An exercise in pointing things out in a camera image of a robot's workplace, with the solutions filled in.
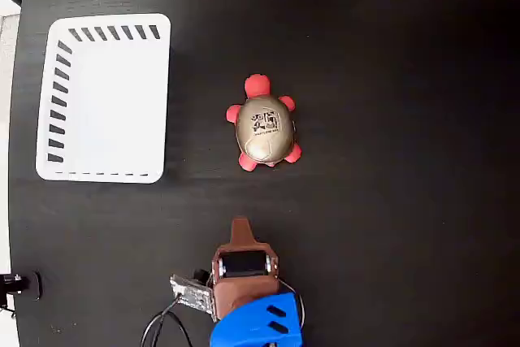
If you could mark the brown gripper with servo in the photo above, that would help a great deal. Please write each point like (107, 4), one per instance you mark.
(240, 292)

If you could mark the red turtle toy gold shell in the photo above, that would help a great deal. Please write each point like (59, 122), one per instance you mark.
(264, 131)

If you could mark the white plastic basket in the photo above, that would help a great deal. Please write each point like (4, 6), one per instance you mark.
(118, 111)

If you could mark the black table clamp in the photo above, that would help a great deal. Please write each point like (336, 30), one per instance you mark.
(28, 285)

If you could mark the bare camera circuit board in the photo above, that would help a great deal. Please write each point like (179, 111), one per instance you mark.
(191, 294)

